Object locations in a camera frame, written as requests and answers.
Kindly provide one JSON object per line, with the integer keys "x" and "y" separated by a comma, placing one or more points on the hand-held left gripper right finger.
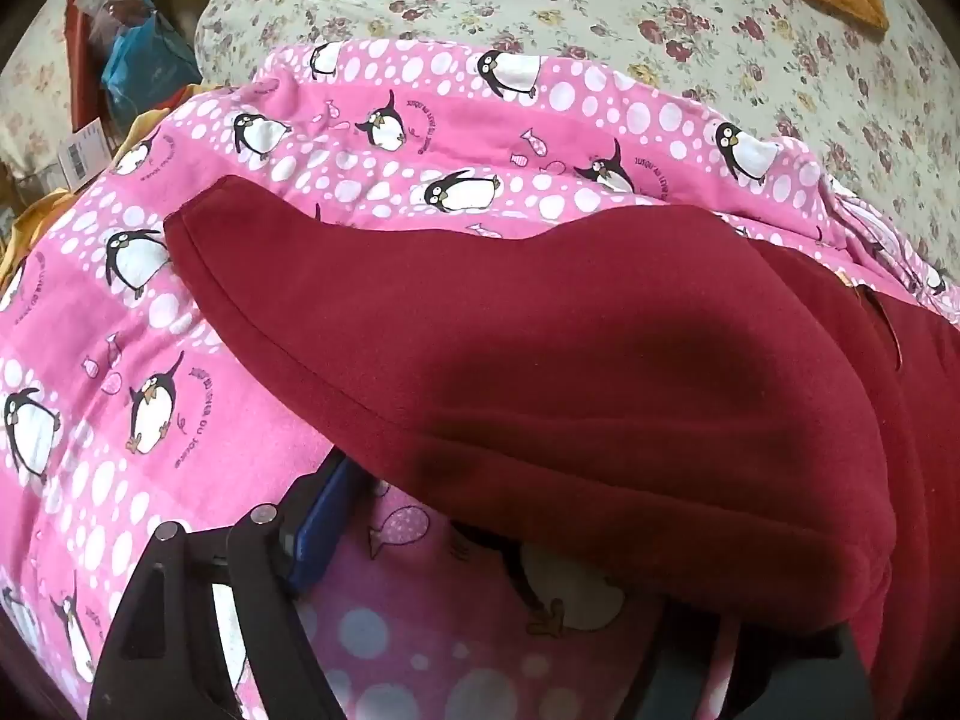
{"x": 844, "y": 679}

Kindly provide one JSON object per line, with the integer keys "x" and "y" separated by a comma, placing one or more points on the pale floral fabric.
{"x": 34, "y": 90}

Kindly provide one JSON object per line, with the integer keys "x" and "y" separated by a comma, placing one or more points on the blue plastic bag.
{"x": 146, "y": 60}

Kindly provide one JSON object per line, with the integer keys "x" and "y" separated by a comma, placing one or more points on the floral bedsheet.
{"x": 600, "y": 15}

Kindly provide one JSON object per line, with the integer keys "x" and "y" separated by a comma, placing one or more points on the white barcode tag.
{"x": 81, "y": 154}

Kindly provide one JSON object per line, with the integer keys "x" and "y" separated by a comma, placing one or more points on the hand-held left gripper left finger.
{"x": 330, "y": 517}

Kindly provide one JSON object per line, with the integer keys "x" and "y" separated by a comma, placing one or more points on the pink penguin print blanket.
{"x": 450, "y": 127}

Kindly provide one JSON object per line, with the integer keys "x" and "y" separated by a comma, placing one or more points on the yellow cloth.
{"x": 37, "y": 219}

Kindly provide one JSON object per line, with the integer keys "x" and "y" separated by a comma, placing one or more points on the dark red fleece garment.
{"x": 600, "y": 390}

